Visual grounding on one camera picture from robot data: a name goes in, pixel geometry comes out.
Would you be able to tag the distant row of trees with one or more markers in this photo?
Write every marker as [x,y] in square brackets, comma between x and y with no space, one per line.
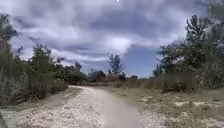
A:
[111,75]

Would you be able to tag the pale gravel dirt path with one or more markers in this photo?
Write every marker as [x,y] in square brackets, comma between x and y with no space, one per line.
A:
[100,110]

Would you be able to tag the dry grass ground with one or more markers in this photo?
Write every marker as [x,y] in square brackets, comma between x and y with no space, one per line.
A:
[176,103]

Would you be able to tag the row of green bushes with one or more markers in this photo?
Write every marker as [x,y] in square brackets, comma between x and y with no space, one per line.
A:
[30,80]

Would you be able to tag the tall green trees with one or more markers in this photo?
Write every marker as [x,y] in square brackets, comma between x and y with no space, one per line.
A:
[196,60]

